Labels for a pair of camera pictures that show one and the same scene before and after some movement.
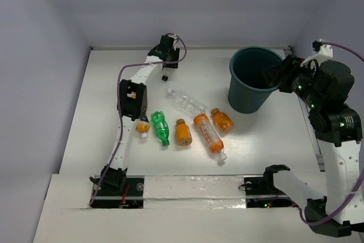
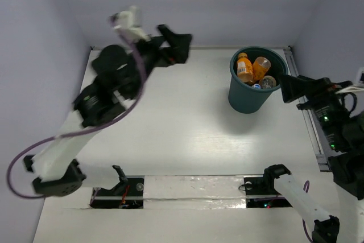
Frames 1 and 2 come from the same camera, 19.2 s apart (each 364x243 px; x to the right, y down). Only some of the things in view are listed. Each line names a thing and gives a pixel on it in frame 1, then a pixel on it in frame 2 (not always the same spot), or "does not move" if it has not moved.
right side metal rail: (310, 126) does not move
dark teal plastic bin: (248, 89) does not move
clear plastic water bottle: (190, 104) to (267, 82)
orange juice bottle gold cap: (183, 136) to (244, 68)
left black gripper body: (170, 62) to (164, 52)
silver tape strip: (194, 192) does not move
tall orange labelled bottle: (215, 142) to (260, 66)
